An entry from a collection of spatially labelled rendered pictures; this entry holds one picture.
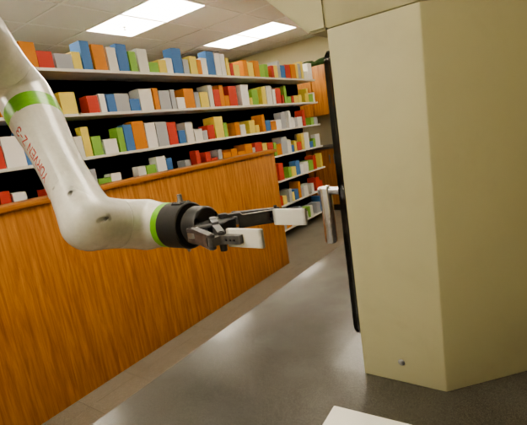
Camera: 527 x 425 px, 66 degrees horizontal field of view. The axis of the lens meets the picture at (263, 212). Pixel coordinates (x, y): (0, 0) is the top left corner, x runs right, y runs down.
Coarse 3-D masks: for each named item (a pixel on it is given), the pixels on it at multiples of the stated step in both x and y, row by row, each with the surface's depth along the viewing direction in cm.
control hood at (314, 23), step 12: (276, 0) 53; (288, 0) 52; (300, 0) 51; (312, 0) 50; (324, 0) 50; (288, 12) 52; (300, 12) 51; (312, 12) 50; (324, 12) 50; (300, 24) 52; (312, 24) 51; (324, 24) 50; (324, 36) 54
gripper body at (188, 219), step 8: (192, 208) 77; (200, 208) 76; (208, 208) 77; (184, 216) 76; (192, 216) 75; (200, 216) 75; (208, 216) 77; (216, 216) 79; (184, 224) 76; (192, 224) 74; (200, 224) 73; (208, 224) 73; (224, 224) 73; (232, 224) 75; (184, 232) 76
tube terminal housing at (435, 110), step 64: (384, 0) 45; (448, 0) 44; (512, 0) 45; (384, 64) 47; (448, 64) 45; (512, 64) 46; (384, 128) 49; (448, 128) 46; (512, 128) 48; (384, 192) 51; (448, 192) 48; (512, 192) 49; (384, 256) 53; (448, 256) 49; (512, 256) 51; (384, 320) 55; (448, 320) 51; (512, 320) 52; (448, 384) 52
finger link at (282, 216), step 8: (280, 208) 75; (288, 208) 74; (296, 208) 73; (304, 208) 72; (280, 216) 75; (288, 216) 74; (296, 216) 73; (304, 216) 72; (280, 224) 76; (288, 224) 75; (296, 224) 74; (304, 224) 72
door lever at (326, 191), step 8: (320, 192) 61; (328, 192) 60; (336, 192) 60; (320, 200) 61; (328, 200) 61; (328, 208) 61; (328, 216) 61; (328, 224) 61; (328, 232) 62; (336, 232) 62; (328, 240) 62; (336, 240) 62
